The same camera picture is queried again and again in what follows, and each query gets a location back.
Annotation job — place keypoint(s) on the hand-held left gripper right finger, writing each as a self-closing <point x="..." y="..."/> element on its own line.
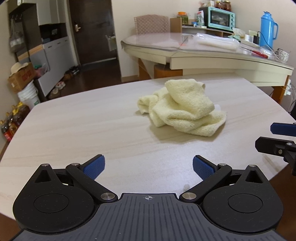
<point x="203" y="169"/>

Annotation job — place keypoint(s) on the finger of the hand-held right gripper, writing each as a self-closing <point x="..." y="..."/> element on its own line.
<point x="278" y="128"/>
<point x="268" y="146"/>

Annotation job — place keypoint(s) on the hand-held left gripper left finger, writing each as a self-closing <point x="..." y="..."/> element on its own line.
<point x="93" y="168"/>

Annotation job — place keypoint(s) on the cream yellow towel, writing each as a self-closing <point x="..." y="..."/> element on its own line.
<point x="180" y="109"/>

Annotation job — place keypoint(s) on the white power strip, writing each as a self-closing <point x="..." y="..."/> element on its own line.
<point x="288" y="87"/>

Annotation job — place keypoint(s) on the patterned white mug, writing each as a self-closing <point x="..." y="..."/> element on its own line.
<point x="283" y="55"/>

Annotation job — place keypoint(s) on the red scissors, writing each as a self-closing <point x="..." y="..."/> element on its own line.
<point x="261" y="54"/>

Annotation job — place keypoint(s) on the pink white sneaker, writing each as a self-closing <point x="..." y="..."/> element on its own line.
<point x="53" y="93"/>
<point x="60" y="85"/>

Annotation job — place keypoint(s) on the black charger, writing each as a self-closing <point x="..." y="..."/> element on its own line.
<point x="256" y="39"/>

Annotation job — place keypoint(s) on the cluster of cooking oil bottles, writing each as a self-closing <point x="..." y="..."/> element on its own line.
<point x="13" y="120"/>

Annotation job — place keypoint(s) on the brown shoe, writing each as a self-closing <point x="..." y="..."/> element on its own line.
<point x="68" y="75"/>

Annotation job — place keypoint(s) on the cream dining table glass top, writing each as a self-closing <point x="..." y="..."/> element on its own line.
<point x="208" y="62"/>

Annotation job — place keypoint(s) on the white plastic bucket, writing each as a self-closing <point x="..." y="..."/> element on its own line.
<point x="29" y="96"/>

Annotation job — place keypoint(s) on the blue thermos flask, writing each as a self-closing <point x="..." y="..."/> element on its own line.
<point x="267" y="30"/>

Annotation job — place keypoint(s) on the black sneaker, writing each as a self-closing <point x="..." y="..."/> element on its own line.
<point x="75" y="70"/>

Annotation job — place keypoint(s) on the green cloth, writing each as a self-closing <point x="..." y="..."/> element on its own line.
<point x="233" y="37"/>

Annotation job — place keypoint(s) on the clear plastic bag white contents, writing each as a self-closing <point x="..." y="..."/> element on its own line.
<point x="217" y="42"/>

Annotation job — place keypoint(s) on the pile of colourful clothes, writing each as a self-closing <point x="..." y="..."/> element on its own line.
<point x="41" y="70"/>

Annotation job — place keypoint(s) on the brown cardboard box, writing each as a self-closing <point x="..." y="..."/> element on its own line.
<point x="22" y="78"/>

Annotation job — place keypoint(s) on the grey and dark tall cabinet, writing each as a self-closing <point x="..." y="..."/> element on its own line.
<point x="55" y="53"/>

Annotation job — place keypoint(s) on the teal toaster oven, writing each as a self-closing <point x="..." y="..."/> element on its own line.
<point x="220" y="18"/>

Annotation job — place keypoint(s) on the straw hat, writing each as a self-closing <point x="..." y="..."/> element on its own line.
<point x="17" y="67"/>

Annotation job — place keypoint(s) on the red pickle jar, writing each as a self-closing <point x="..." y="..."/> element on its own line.
<point x="218" y="5"/>
<point x="226" y="6"/>

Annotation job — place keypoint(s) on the dark brown door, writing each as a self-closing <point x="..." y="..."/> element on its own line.
<point x="92" y="34"/>

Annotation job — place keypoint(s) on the white red printed box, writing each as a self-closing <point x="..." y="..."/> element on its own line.
<point x="200" y="18"/>

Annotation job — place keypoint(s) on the wooden tabletop shelf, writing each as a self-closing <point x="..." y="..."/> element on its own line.
<point x="175" y="25"/>

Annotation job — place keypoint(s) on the orange lid glass jar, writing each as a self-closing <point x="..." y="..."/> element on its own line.
<point x="182" y="18"/>

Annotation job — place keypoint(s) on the grey hanging tote bag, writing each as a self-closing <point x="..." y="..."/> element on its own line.
<point x="16" y="39"/>

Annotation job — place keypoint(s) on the quilted beige chair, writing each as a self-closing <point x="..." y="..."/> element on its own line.
<point x="150" y="24"/>

